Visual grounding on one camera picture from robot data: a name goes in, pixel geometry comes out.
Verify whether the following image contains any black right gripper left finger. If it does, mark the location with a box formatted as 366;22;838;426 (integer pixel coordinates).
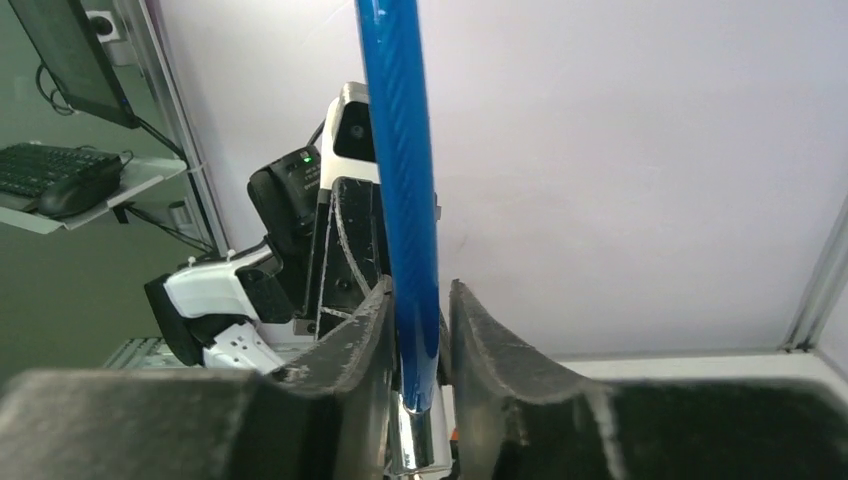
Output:
1;278;394;479

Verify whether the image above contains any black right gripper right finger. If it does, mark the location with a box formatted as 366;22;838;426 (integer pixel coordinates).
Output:
449;281;847;479

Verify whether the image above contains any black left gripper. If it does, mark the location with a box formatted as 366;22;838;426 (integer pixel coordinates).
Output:
303;177;390;339

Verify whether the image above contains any blue cable lock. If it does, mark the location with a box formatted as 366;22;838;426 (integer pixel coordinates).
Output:
356;1;452;475

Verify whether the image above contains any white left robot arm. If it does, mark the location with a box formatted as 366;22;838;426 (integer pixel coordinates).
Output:
145;146;389;372

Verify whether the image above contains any black computer mouse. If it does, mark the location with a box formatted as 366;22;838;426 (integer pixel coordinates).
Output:
36;158;124;219

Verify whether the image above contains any black keyboard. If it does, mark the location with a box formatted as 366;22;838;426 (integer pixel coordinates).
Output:
1;143;123;199

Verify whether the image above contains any black monitor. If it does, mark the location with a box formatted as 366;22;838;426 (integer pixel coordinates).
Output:
9;0;140;129

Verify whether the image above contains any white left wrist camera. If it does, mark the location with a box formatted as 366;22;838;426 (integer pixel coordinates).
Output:
319;82;380;190

